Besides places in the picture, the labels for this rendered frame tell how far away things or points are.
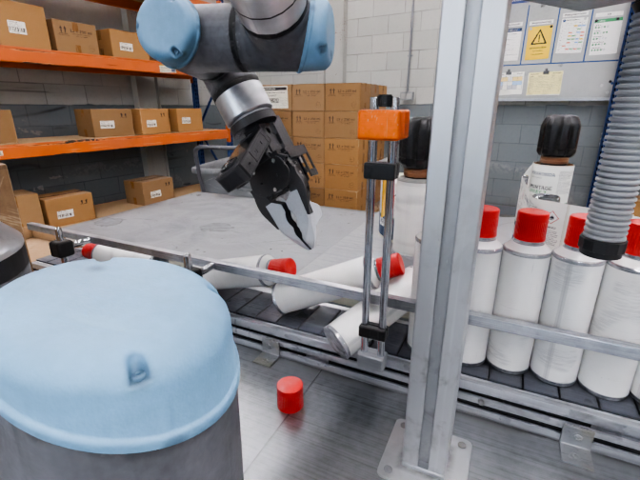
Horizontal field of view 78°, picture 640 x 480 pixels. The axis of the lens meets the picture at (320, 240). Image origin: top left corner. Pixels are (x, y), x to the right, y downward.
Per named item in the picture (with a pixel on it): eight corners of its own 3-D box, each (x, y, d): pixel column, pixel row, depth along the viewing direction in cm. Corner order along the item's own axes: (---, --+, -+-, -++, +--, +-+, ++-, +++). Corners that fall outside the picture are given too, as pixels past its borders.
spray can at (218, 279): (203, 295, 72) (296, 290, 62) (183, 283, 69) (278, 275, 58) (212, 270, 75) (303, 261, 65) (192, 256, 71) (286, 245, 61)
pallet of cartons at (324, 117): (386, 211, 468) (392, 86, 423) (361, 230, 398) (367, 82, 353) (297, 201, 518) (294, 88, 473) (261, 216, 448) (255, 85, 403)
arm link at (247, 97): (240, 78, 54) (202, 110, 58) (255, 109, 54) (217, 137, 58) (270, 81, 60) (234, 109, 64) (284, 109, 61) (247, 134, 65)
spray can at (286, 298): (291, 310, 66) (410, 278, 59) (276, 317, 61) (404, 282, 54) (283, 281, 66) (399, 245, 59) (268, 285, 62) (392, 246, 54)
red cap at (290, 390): (291, 417, 49) (290, 396, 48) (271, 406, 51) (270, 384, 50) (309, 402, 52) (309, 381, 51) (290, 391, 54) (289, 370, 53)
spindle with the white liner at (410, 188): (437, 261, 85) (451, 116, 75) (429, 276, 78) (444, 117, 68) (396, 254, 89) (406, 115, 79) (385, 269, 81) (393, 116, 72)
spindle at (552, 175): (559, 230, 102) (583, 114, 93) (562, 241, 94) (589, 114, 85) (520, 226, 105) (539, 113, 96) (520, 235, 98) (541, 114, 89)
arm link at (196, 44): (221, -19, 41) (257, 19, 52) (126, -14, 43) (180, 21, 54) (222, 61, 43) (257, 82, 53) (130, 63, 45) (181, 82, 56)
